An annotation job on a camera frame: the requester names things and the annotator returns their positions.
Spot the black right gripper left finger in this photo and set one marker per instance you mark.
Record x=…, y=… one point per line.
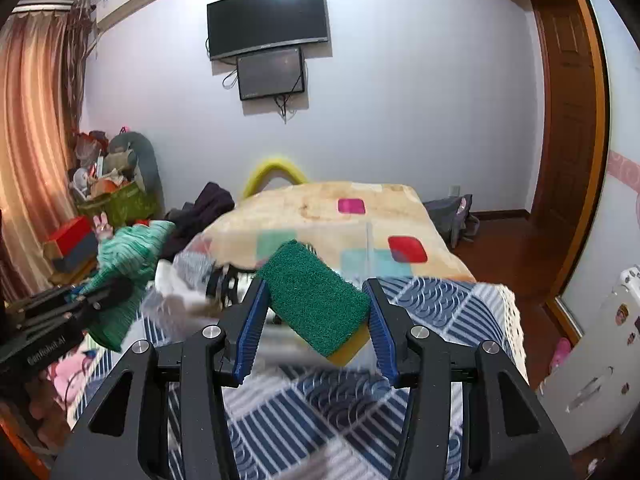
x=167, y=402

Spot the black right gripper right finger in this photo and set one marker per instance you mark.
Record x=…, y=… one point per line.
x=470, y=413

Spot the green yellow scrub sponge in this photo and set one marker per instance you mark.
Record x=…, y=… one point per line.
x=329, y=313

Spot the black mesh strap garment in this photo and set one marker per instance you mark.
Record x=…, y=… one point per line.
x=228, y=284

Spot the red and grey box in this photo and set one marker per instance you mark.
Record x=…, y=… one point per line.
x=71, y=245

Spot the green knitted cloth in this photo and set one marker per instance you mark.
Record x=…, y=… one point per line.
x=126, y=264

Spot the pink rabbit doll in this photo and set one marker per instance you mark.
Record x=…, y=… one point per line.
x=102, y=227

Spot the green box of clutter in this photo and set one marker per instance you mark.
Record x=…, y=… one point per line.
x=105, y=182

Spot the clear plastic storage box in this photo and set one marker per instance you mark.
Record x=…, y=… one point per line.
x=353, y=261

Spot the blue white patterned cloth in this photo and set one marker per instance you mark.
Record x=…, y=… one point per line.
x=296, y=416

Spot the pile of black clothes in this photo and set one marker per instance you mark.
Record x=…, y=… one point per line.
x=193, y=218

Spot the grey green plush toy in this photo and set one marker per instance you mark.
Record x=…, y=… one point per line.
x=146, y=172

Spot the grey bag on floor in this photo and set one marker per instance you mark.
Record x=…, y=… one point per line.
x=453, y=219

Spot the beige patterned fleece blanket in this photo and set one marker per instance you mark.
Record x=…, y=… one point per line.
x=358, y=230

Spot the brown wooden door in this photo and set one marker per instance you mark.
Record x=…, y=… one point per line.
x=575, y=129

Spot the yellow curved pool noodle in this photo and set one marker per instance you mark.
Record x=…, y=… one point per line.
x=270, y=168

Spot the orange curtain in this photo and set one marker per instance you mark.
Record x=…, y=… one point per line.
x=43, y=60

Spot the small black wall monitor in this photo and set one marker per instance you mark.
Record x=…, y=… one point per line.
x=271, y=73

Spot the large black wall television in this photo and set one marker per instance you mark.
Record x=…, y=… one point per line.
x=235, y=27

